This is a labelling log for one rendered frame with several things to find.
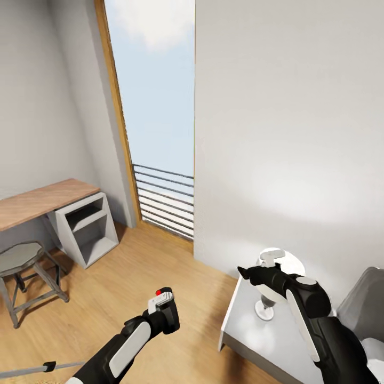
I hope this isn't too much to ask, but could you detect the digital camera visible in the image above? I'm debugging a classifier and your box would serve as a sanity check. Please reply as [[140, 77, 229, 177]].
[[142, 287, 180, 335]]

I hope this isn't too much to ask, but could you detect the camera tripod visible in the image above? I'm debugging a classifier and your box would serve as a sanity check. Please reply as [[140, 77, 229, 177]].
[[0, 360, 89, 379]]

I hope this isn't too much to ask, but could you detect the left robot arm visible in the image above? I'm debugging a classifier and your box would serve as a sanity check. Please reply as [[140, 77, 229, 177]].
[[65, 292, 175, 384]]

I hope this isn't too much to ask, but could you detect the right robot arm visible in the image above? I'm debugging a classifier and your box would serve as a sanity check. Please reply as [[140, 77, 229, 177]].
[[237, 249, 379, 384]]

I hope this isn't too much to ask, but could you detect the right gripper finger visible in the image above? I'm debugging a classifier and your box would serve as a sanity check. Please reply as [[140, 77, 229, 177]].
[[237, 266, 250, 280]]

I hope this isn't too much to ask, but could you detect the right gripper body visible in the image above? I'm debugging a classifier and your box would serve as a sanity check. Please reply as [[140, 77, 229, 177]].
[[249, 263, 282, 291]]

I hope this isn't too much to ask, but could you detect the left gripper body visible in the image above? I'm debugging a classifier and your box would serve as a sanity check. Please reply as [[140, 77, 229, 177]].
[[150, 307, 175, 336]]

